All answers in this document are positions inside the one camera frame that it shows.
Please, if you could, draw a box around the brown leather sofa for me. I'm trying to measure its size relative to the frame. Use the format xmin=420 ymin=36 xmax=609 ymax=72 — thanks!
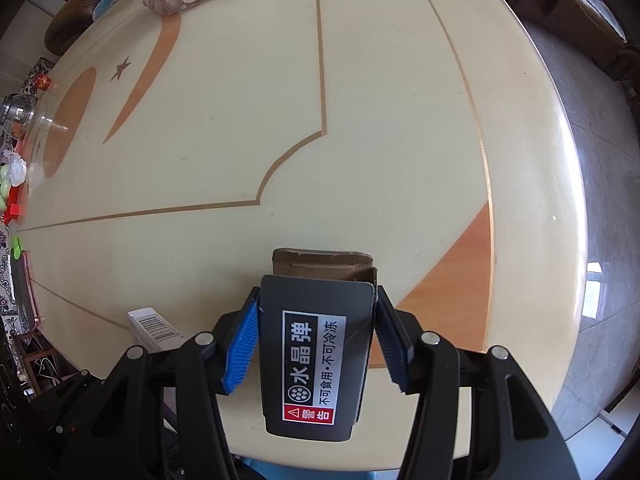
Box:
xmin=492 ymin=0 xmax=640 ymax=81

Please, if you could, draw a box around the black box with white label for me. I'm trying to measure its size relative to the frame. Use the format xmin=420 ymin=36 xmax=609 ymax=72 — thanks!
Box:
xmin=260 ymin=247 xmax=379 ymax=444

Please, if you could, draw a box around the glass jar with metal lid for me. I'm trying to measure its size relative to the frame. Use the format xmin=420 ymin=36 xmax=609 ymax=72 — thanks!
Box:
xmin=0 ymin=92 xmax=42 ymax=137

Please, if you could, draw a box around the white box with barcode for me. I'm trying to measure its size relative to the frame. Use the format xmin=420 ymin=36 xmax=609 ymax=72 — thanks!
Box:
xmin=127 ymin=308 xmax=184 ymax=354

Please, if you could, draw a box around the pink rimmed tray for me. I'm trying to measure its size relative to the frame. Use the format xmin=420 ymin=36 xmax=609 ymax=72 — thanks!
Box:
xmin=10 ymin=250 xmax=47 ymax=332

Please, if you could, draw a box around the small red block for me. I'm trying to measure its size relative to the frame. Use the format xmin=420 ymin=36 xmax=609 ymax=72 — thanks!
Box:
xmin=5 ymin=185 xmax=24 ymax=224

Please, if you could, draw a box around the black and white patterned cloth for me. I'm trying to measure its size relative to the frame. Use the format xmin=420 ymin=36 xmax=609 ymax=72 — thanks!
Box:
xmin=0 ymin=147 xmax=31 ymax=336

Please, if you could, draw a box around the cream round dining table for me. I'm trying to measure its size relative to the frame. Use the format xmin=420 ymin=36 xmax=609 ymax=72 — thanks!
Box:
xmin=12 ymin=0 xmax=593 ymax=476

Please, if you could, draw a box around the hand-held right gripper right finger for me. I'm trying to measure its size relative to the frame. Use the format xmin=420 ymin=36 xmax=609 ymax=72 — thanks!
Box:
xmin=372 ymin=284 xmax=581 ymax=480

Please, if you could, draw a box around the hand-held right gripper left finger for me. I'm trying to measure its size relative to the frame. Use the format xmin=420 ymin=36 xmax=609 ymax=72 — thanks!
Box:
xmin=60 ymin=285 xmax=262 ymax=480

